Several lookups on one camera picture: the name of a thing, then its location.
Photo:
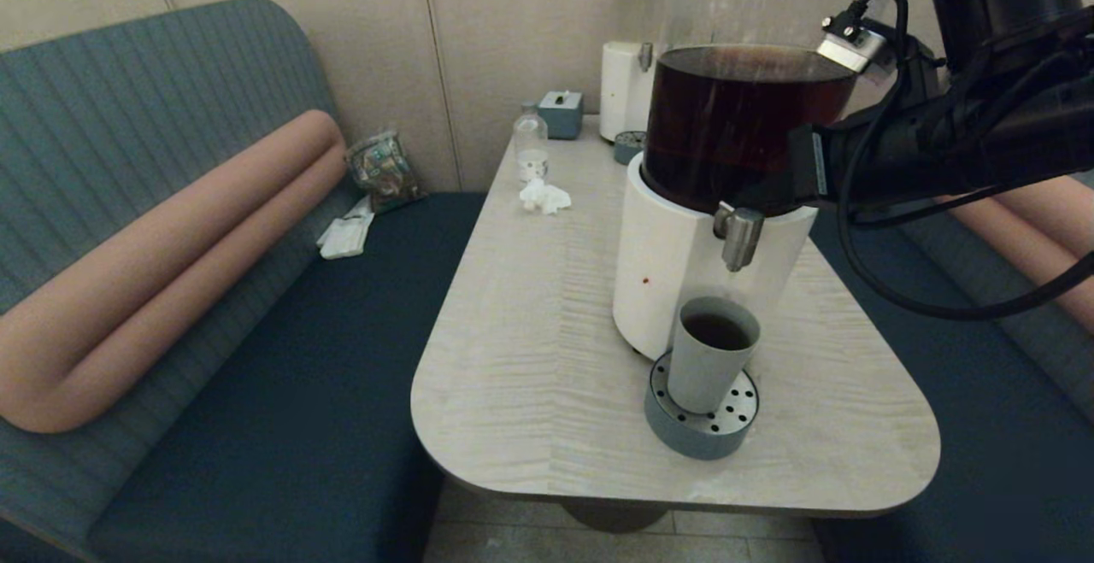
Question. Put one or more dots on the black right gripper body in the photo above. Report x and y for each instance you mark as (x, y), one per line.
(880, 157)

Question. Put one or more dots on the silver metal dispenser tap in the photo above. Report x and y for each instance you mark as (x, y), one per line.
(740, 238)
(644, 56)

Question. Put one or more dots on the grey plastic cup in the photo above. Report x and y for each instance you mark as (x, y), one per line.
(705, 366)

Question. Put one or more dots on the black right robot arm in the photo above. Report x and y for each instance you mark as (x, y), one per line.
(1026, 119)

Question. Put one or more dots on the teal ribbed bench backrest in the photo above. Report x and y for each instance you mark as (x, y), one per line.
(128, 93)
(991, 283)

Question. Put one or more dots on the pink bolster cushion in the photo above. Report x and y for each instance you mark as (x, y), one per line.
(1038, 234)
(171, 255)

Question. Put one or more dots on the large dispenser with dark tea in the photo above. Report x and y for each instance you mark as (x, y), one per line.
(667, 272)

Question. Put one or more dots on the round blue perforated drip tray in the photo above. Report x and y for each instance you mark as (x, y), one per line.
(626, 150)
(696, 442)

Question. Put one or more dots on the white dispenser with clear tank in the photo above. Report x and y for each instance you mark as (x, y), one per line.
(620, 91)

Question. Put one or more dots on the dark blue bench seat cushion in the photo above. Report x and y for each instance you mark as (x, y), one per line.
(983, 460)
(299, 392)

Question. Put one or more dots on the blue-grey tissue box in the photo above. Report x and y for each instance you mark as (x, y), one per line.
(560, 118)

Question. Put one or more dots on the crumpled white tissue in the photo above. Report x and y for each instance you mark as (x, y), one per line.
(543, 196)

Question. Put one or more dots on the clear plastic bottle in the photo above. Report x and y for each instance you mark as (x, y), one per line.
(530, 137)

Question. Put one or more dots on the clear snack bag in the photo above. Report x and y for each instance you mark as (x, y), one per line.
(385, 172)

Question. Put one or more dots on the white paper napkins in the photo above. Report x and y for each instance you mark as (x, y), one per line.
(346, 238)

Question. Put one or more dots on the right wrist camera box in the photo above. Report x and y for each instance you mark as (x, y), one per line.
(855, 46)

